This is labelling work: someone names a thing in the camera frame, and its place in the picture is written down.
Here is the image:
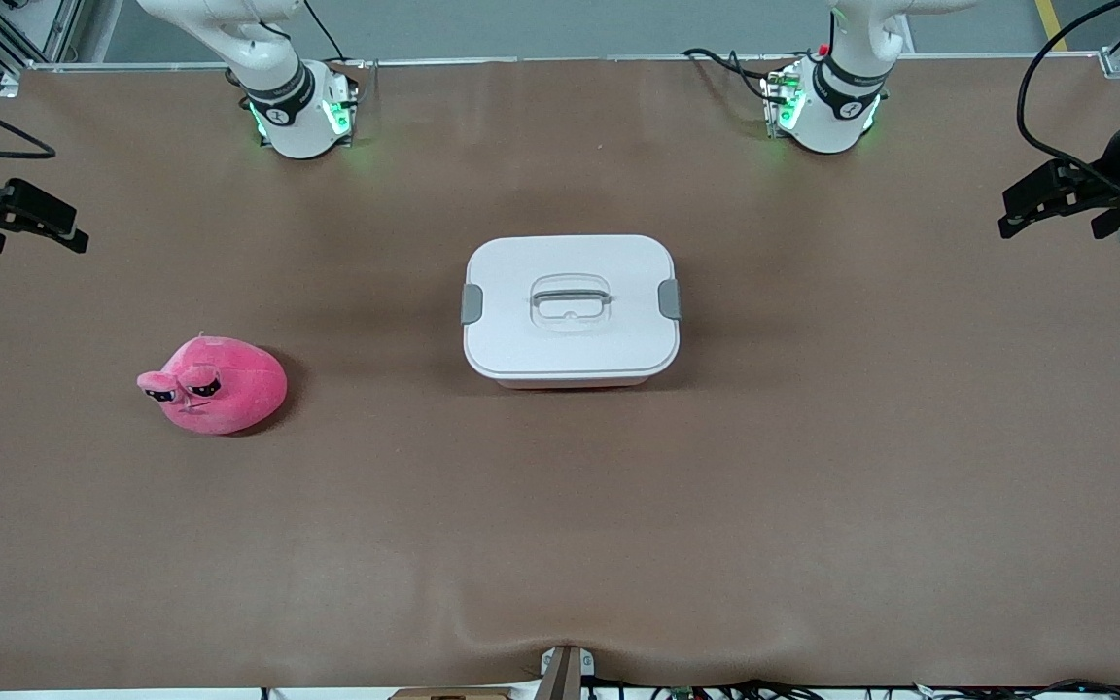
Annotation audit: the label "pink plush toy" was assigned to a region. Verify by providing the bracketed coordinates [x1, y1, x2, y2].
[136, 333, 288, 436]

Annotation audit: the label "white box lid grey latches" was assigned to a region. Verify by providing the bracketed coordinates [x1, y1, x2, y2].
[461, 234, 683, 381]

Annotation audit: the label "pink plastic box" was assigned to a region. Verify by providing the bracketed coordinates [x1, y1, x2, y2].
[495, 375, 655, 391]

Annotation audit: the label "brown table mat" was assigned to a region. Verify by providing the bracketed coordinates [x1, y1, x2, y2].
[0, 53, 1120, 693]

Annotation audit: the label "metal table clamp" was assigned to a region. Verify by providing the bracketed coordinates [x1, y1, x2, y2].
[538, 645, 596, 700]

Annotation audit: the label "black right arm base cable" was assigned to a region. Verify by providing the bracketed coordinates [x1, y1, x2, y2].
[303, 0, 347, 64]

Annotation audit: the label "black arm base cable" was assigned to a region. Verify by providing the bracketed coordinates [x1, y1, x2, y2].
[303, 0, 347, 64]
[681, 46, 796, 104]

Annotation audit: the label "black left arm base cable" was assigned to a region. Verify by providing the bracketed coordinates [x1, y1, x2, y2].
[681, 46, 796, 104]

